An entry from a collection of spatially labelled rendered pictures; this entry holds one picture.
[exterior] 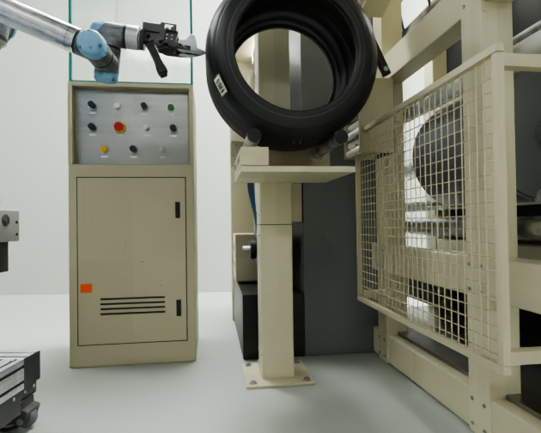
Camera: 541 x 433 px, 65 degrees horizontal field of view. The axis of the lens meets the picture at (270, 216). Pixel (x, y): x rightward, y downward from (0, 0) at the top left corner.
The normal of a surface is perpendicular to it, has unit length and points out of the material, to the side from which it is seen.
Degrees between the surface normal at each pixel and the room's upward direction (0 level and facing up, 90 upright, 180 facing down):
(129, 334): 90
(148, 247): 90
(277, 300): 90
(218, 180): 90
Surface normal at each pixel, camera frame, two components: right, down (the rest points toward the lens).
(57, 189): 0.00, -0.02
